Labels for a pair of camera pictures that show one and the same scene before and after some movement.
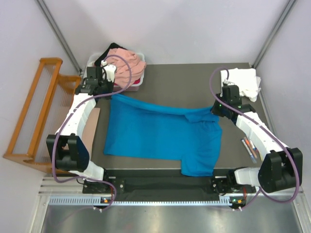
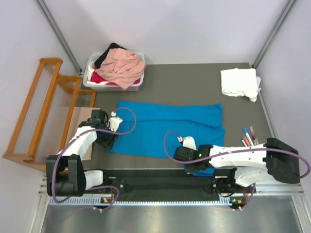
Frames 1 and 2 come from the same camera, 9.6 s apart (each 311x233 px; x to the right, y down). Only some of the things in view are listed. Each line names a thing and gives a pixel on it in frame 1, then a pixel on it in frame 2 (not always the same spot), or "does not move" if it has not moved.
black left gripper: [102, 88] to [107, 141]
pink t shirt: [129, 66] does not move
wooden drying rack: [47, 100] does not move
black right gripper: [215, 111] to [189, 169]
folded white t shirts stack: [249, 84] does not move
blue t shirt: [140, 129] does not move
